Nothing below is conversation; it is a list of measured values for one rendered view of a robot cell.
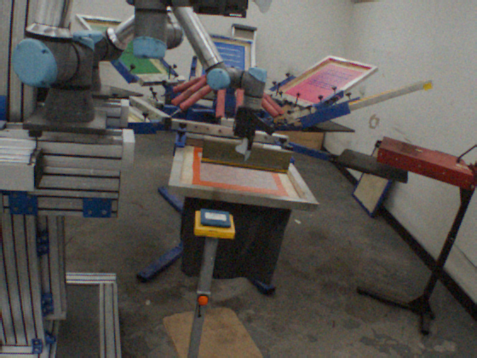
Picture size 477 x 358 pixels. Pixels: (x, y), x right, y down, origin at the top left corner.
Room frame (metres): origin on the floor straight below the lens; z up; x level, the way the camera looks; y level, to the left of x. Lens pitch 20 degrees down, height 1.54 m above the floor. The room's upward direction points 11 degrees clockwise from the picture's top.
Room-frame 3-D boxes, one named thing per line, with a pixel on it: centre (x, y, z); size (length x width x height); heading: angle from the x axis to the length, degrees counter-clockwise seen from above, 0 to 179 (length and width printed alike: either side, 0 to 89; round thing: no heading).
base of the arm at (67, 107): (1.02, 0.53, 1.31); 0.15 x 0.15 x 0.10
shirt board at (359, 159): (2.54, -0.41, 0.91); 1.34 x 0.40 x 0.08; 70
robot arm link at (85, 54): (1.01, 0.53, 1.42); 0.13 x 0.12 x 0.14; 178
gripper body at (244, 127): (1.48, 0.03, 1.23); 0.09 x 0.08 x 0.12; 100
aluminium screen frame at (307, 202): (1.74, 0.04, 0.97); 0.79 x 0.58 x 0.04; 10
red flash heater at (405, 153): (2.28, -1.11, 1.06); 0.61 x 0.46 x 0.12; 70
